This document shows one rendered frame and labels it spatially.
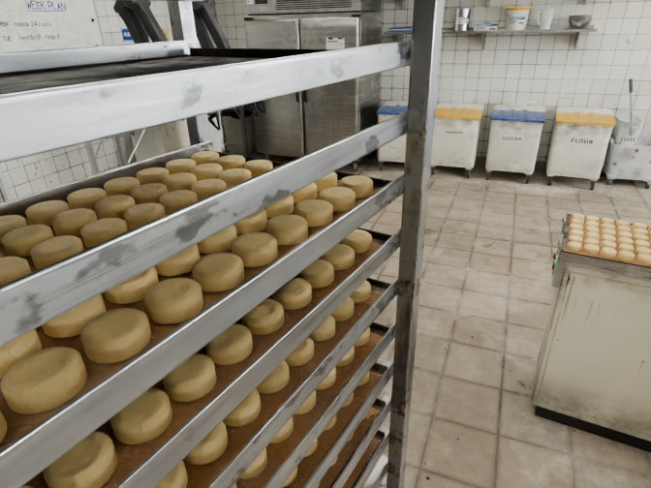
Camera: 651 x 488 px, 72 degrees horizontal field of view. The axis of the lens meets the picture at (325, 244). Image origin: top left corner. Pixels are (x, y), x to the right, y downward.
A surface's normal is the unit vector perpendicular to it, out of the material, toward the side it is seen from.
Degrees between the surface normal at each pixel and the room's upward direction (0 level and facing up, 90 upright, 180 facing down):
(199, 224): 90
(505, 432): 0
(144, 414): 0
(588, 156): 92
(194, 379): 0
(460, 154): 93
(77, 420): 90
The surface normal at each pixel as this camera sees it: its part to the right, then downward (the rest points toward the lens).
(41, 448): 0.85, 0.22
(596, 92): -0.37, 0.43
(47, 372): -0.03, -0.89
